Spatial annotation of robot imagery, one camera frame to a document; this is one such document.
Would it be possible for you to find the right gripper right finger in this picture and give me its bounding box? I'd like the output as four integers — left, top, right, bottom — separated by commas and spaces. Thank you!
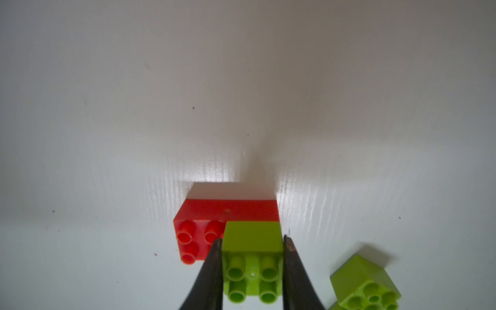
282, 235, 324, 310

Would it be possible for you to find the red long lego brick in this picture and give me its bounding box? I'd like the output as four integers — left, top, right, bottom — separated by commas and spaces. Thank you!
173, 182, 280, 265

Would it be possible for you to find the green lego brick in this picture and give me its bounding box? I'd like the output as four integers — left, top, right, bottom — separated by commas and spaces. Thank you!
330, 254, 401, 310
222, 221, 284, 304

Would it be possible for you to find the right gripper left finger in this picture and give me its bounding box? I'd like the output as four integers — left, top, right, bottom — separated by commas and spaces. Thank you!
180, 238, 223, 310

